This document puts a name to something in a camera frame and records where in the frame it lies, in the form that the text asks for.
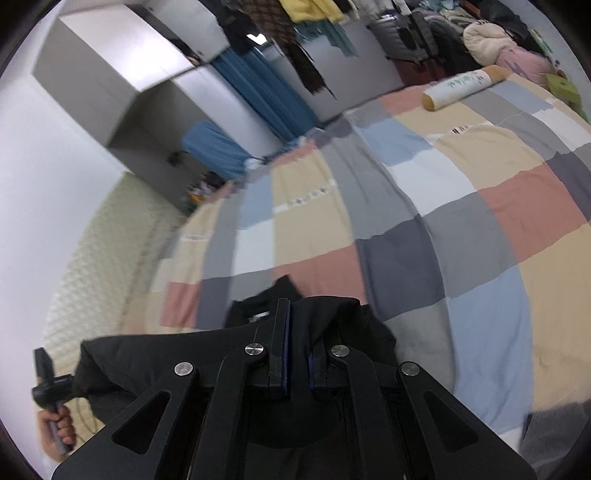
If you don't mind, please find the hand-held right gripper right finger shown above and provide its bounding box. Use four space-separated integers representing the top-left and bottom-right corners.
307 342 539 480

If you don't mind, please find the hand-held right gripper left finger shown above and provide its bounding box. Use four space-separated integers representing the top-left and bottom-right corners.
51 298 296 480

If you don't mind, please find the black puffer jacket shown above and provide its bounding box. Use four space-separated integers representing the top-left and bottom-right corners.
74 275 402 480

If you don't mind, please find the person's left hand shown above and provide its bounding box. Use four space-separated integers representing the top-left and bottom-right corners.
38 407 78 462

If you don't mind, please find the cream quilted headboard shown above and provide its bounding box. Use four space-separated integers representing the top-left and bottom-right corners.
44 173 185 370

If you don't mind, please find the row of small bottles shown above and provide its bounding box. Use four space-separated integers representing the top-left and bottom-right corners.
187 171 232 204

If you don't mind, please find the patchwork bed blanket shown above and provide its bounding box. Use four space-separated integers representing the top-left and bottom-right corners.
148 71 591 444

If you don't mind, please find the blue covered fan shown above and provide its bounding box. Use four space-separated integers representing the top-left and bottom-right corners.
181 121 252 181

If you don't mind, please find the blue curtain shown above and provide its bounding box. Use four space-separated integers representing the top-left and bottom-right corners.
212 46 319 139

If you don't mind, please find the brown plaid scarf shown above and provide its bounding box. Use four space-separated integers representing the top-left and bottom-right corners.
240 0 339 100

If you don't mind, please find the teal hanging cloth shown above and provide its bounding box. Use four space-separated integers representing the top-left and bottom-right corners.
295 21 361 58

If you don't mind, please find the black hanging coat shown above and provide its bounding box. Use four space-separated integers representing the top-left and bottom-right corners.
216 0 260 52

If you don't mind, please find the yellow fleece jacket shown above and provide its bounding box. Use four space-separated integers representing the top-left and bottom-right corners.
279 0 345 24

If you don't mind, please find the black bag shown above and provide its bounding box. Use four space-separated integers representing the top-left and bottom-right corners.
406 11 445 61

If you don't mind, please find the cream padded coat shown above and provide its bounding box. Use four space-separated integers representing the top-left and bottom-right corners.
463 18 520 68

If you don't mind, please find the pink cloth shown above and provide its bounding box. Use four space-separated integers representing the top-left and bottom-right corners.
496 46 561 86

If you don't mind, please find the light blue bedding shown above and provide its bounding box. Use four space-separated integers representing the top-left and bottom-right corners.
425 0 462 19

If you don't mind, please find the green block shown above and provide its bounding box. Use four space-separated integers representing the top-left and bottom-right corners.
546 73 583 106

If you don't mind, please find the black crumpled cloth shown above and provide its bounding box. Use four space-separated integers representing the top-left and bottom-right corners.
475 0 529 40

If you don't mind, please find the grey wall cabinet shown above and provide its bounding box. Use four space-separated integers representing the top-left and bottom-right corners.
32 4 232 204

